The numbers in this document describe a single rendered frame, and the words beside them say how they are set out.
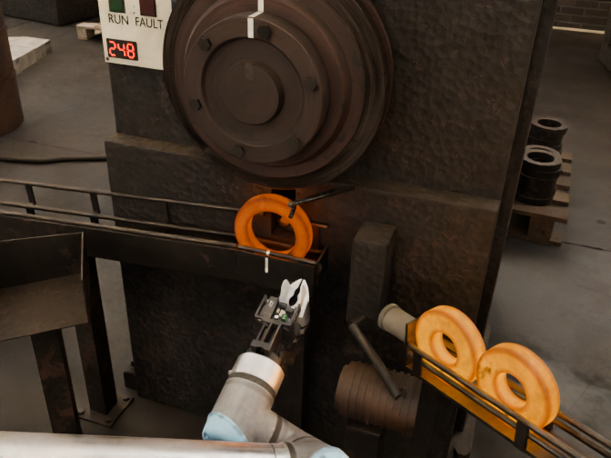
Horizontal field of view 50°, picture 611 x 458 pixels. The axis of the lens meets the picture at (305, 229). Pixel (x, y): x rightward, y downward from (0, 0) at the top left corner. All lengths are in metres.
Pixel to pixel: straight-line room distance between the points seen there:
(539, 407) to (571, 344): 1.40
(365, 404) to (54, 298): 0.74
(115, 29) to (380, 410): 1.04
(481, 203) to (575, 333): 1.26
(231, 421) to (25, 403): 1.25
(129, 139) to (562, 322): 1.74
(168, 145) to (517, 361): 0.96
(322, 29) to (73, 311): 0.82
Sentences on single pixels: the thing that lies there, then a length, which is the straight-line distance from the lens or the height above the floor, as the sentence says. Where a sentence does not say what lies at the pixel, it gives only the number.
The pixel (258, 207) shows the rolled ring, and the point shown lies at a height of 0.82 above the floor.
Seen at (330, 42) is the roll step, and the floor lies 1.21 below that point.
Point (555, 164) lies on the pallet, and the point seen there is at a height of 0.34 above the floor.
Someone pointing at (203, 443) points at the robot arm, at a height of 0.77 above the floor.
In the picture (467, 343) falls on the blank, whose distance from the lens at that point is 1.23.
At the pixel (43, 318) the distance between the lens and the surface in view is 1.56.
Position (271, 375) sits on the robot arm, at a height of 0.73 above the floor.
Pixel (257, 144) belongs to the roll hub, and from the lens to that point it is 1.28.
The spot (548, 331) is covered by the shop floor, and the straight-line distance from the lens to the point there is 2.60.
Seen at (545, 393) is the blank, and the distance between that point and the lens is 1.16.
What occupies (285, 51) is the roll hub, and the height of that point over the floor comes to 1.20.
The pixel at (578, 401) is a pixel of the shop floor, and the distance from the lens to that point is 2.35.
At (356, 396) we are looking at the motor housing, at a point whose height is 0.50.
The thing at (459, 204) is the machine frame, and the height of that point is 0.87.
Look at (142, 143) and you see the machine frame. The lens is 1.67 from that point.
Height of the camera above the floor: 1.52
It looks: 30 degrees down
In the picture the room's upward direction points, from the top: 2 degrees clockwise
